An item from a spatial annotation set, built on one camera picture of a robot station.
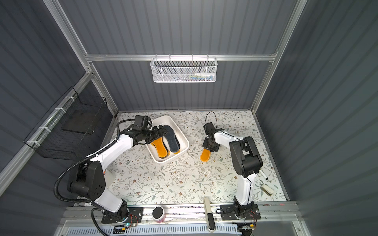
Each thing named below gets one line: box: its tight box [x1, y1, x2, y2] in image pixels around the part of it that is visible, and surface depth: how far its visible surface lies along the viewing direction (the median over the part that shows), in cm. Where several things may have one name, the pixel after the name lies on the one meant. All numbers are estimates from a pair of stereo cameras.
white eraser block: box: [259, 183, 275, 196], surface depth 80 cm
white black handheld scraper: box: [203, 196, 216, 233], surface depth 71 cm
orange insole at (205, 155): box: [199, 147, 211, 163], surface depth 96 cm
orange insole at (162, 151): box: [150, 136, 168, 158], surface depth 96 cm
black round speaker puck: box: [151, 205, 166, 223], surface depth 71 cm
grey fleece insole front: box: [164, 126, 176, 153], surface depth 101 cm
